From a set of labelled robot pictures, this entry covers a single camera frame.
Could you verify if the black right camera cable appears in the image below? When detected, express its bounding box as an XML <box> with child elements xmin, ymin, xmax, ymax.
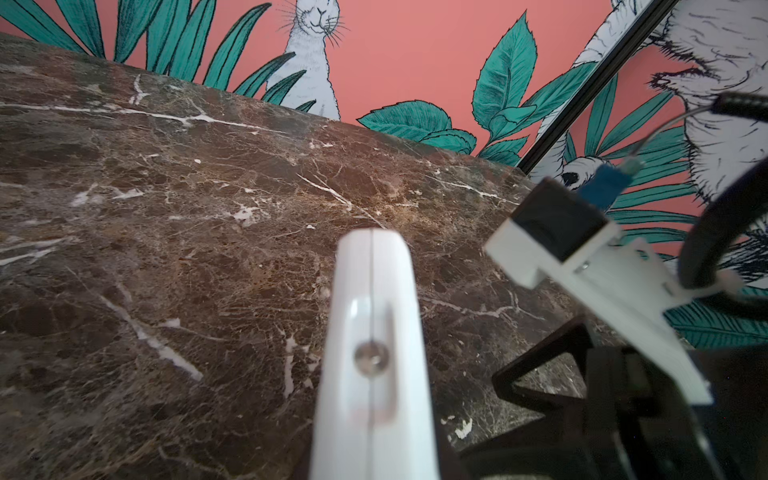
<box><xmin>629</xmin><ymin>91</ymin><xmax>768</xmax><ymax>301</ymax></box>

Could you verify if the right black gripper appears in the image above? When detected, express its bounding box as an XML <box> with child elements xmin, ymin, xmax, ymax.
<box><xmin>491</xmin><ymin>316</ymin><xmax>767</xmax><ymax>479</ymax></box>

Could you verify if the white remote control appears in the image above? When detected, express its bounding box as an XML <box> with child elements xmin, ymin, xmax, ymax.
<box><xmin>308</xmin><ymin>229</ymin><xmax>440</xmax><ymax>479</ymax></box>

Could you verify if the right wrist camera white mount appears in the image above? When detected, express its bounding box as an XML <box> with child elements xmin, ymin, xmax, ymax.
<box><xmin>483</xmin><ymin>160</ymin><xmax>745</xmax><ymax>407</ymax></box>

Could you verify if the right black frame post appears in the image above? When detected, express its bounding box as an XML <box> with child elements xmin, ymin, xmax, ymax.
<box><xmin>518</xmin><ymin>1</ymin><xmax>676</xmax><ymax>180</ymax></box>

